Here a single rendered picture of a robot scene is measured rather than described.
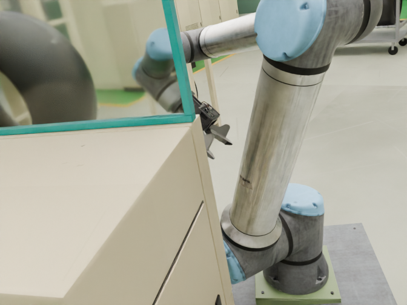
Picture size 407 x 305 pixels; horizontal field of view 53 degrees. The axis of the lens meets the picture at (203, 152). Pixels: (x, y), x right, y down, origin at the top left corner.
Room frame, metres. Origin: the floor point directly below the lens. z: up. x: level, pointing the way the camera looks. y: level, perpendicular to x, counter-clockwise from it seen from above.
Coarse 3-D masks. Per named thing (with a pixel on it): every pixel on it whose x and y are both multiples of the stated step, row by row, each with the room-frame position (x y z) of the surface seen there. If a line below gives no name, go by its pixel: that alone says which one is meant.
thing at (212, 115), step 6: (198, 102) 1.17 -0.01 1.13; (198, 108) 1.13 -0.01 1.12; (204, 108) 1.15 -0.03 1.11; (210, 108) 1.16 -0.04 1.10; (204, 114) 1.13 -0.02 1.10; (210, 114) 1.14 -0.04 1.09; (216, 114) 1.15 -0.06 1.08; (204, 120) 1.13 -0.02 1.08; (210, 120) 1.11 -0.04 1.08; (216, 120) 1.17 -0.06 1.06; (204, 126) 1.13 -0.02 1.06
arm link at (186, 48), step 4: (180, 32) 1.20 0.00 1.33; (184, 36) 1.17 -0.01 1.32; (184, 40) 1.16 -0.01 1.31; (184, 44) 1.16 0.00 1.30; (188, 44) 1.16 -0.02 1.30; (184, 48) 1.15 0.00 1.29; (188, 48) 1.16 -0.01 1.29; (184, 52) 1.15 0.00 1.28; (188, 52) 1.16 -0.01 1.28; (188, 56) 1.16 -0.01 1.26; (188, 60) 1.17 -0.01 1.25
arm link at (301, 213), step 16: (288, 192) 0.95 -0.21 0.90; (304, 192) 0.95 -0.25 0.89; (288, 208) 0.88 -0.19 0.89; (304, 208) 0.87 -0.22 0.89; (320, 208) 0.89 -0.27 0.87; (288, 224) 0.86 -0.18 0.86; (304, 224) 0.87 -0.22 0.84; (320, 224) 0.89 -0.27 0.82; (288, 240) 0.84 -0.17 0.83; (304, 240) 0.86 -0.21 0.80; (320, 240) 0.90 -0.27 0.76; (288, 256) 0.85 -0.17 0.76; (304, 256) 0.87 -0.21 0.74
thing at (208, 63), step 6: (204, 60) 3.85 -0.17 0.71; (210, 60) 3.86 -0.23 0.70; (192, 66) 3.85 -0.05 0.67; (210, 66) 3.84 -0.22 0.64; (192, 72) 3.63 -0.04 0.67; (210, 72) 3.83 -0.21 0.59; (192, 78) 3.62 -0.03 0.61; (210, 78) 3.83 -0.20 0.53; (192, 84) 3.61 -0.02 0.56; (210, 84) 3.84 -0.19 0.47; (192, 90) 3.60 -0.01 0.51; (210, 90) 3.85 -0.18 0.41; (210, 96) 3.85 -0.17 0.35; (216, 96) 3.86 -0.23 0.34; (216, 102) 3.84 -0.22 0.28; (216, 108) 3.83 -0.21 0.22
